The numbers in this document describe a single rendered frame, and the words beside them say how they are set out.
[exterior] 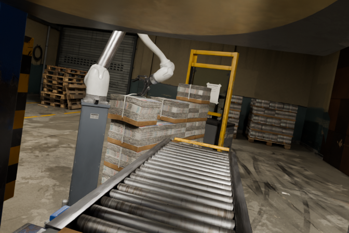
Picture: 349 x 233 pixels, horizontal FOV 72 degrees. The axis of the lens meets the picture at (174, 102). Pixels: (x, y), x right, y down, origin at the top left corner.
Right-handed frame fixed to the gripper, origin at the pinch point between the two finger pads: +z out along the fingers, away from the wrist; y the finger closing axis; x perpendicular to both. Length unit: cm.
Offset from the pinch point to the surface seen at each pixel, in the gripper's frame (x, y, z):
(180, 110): 57, 25, -10
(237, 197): -76, 92, -94
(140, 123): -11.3, 36.0, -4.6
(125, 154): -10, 57, 21
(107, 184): -109, 72, -58
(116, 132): -9.5, 35.0, 25.9
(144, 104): -11.8, 21.5, -13.7
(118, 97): -14.5, 7.0, 10.5
